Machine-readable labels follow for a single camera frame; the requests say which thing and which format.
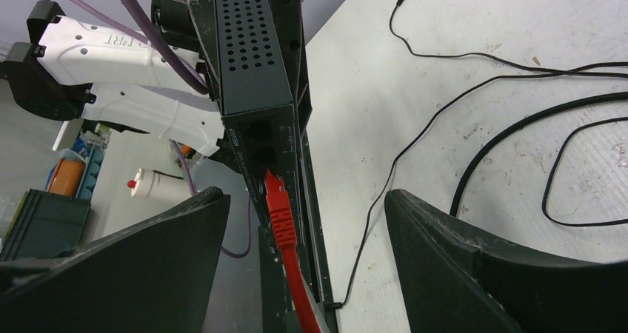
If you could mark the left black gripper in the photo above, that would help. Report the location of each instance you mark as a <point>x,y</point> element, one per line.
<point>191,25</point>

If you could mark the dark grey network switch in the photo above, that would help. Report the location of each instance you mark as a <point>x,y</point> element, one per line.
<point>259,114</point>

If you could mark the orange tape roll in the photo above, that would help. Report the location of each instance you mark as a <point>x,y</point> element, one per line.
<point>66,177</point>

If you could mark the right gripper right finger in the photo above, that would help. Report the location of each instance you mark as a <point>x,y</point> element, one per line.
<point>456,277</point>

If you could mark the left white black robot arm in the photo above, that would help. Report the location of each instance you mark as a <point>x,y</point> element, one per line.
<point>81,64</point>

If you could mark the white emergency stop button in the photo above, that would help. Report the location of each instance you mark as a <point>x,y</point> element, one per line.
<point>158,186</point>

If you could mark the dark green storage crate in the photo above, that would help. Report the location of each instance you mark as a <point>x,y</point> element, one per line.
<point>46,225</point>

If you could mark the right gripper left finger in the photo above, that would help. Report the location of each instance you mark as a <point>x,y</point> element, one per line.
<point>154,276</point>

